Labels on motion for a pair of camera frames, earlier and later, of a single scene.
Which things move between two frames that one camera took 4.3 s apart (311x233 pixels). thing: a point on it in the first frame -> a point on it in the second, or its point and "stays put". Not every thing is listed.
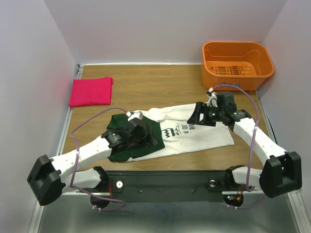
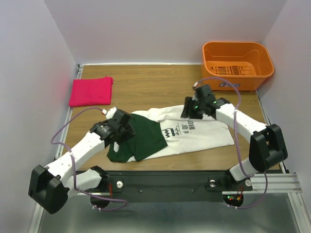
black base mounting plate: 168,186 stays put
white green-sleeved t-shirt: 173,133 stays put
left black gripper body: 143,140 -> 126,133
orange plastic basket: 246,64 stays put
